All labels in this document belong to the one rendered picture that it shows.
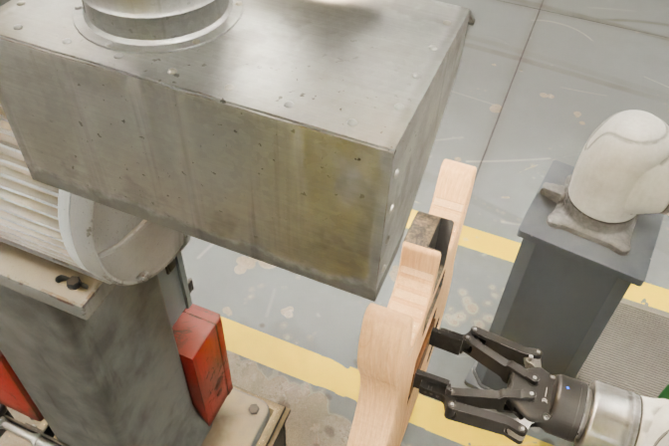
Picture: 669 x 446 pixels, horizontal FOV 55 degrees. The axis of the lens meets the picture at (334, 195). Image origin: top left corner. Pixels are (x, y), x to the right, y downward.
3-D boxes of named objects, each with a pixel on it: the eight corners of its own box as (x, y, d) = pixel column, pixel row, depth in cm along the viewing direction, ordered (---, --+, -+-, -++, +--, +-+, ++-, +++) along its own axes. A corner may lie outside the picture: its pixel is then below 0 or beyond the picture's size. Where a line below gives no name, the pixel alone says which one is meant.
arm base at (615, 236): (551, 170, 157) (557, 153, 153) (644, 205, 150) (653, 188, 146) (527, 217, 146) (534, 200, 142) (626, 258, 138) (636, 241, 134)
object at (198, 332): (119, 388, 155) (82, 300, 129) (149, 346, 164) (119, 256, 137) (210, 428, 149) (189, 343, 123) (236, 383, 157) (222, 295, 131)
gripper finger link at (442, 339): (462, 341, 86) (463, 337, 87) (412, 324, 88) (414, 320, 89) (458, 355, 88) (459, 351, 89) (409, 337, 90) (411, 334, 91)
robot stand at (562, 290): (495, 318, 210) (554, 158, 160) (578, 356, 201) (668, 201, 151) (463, 384, 193) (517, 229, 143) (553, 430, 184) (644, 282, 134)
